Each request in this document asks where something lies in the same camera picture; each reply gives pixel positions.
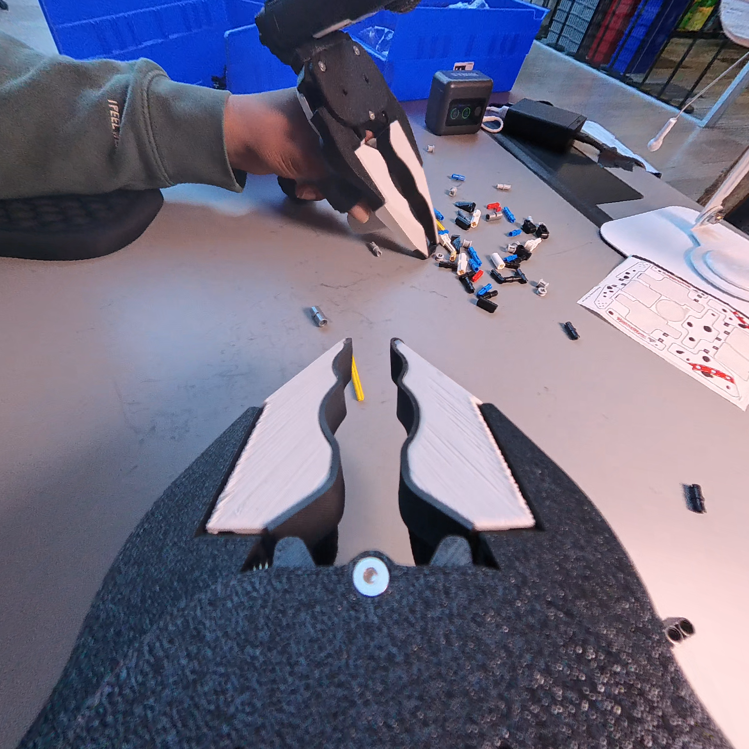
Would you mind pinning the yellow axle rod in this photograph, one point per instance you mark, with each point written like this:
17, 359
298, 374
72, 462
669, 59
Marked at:
357, 380

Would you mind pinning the person's left forearm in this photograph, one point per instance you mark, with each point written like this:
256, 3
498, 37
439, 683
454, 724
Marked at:
105, 129

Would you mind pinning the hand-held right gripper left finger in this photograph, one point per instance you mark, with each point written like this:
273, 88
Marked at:
275, 468

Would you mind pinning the small grey brick piece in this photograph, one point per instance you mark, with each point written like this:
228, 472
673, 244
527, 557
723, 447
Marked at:
316, 315
375, 247

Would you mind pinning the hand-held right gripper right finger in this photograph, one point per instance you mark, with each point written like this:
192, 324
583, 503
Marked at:
468, 462

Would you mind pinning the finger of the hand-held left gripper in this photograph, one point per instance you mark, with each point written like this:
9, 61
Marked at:
392, 199
419, 176

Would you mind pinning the black connector pin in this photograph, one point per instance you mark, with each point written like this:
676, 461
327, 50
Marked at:
570, 330
695, 497
677, 629

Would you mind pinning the small black device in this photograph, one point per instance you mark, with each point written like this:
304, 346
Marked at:
459, 103

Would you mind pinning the black power adapter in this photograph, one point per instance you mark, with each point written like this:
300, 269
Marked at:
544, 121

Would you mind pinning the white book stand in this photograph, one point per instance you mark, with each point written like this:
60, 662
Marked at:
691, 240

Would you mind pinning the sticker sheet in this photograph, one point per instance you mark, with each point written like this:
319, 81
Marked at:
679, 328

